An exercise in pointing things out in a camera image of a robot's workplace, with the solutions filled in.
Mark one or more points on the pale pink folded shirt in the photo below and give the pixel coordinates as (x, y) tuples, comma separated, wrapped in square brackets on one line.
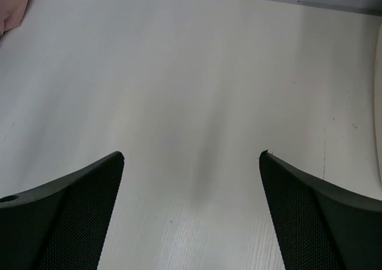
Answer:
[(12, 13)]

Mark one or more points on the white laundry basket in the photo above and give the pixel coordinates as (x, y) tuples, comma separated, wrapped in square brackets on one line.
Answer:
[(377, 94)]

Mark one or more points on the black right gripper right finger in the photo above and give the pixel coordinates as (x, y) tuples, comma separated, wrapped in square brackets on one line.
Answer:
[(320, 225)]

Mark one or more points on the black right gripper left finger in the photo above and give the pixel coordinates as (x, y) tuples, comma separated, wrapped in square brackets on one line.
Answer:
[(61, 224)]

